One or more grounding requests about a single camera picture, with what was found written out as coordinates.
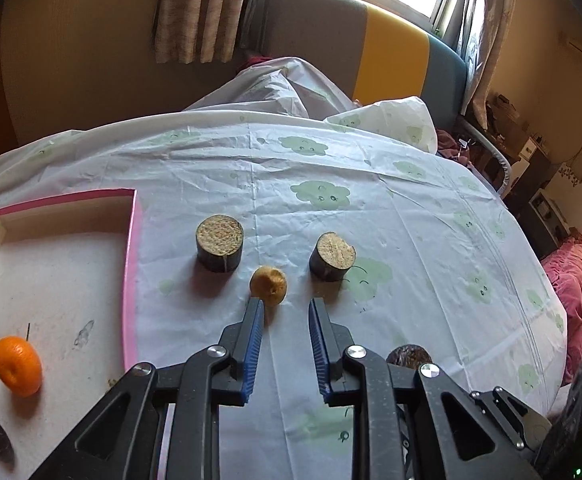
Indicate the white green-print pillow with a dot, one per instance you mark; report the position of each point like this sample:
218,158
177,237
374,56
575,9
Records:
396,120

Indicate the dark sugarcane piece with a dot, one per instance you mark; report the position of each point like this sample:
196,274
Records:
219,250
331,260

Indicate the maroon cloth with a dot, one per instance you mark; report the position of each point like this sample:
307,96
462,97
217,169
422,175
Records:
256,60

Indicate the beige patterned curtain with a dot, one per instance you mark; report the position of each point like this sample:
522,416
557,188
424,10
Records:
196,10

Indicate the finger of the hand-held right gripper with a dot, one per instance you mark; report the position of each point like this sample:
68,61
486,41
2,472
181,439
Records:
511,415

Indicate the brown longan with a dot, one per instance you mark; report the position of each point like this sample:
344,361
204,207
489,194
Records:
268,285

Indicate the striped sofa backrest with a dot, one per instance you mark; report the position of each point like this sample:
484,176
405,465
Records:
321,25

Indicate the dark red cloth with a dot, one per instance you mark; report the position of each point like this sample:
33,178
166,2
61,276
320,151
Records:
453,145

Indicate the sheer beige curtain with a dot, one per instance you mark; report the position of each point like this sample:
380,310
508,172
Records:
491,35

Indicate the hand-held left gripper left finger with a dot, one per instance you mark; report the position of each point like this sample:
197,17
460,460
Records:
253,345

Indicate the white plastic cover sheet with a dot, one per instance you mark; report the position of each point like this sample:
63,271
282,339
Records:
271,90

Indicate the grey metal rail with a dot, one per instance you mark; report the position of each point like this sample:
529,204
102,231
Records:
501,160

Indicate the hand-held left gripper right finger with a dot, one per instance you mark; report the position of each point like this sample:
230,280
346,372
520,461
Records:
319,350

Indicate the pink blanket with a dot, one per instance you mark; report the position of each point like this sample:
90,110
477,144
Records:
581,285

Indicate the pink shallow cardboard box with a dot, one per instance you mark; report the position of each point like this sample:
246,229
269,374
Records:
61,285

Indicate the orange tangerine with stem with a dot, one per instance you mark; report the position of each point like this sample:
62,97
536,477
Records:
18,367

